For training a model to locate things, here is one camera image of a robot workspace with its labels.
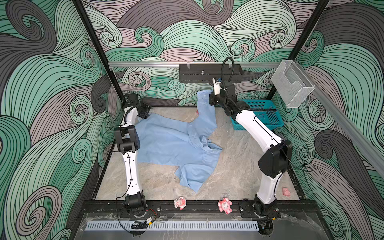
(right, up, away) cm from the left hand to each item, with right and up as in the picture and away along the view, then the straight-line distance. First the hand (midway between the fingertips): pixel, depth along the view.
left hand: (152, 107), depth 109 cm
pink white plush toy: (+23, -51, -36) cm, 66 cm away
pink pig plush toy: (+45, -51, -37) cm, 78 cm away
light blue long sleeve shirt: (+25, -27, -13) cm, 39 cm away
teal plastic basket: (+88, -9, -2) cm, 89 cm away
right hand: (+41, +7, -26) cm, 49 cm away
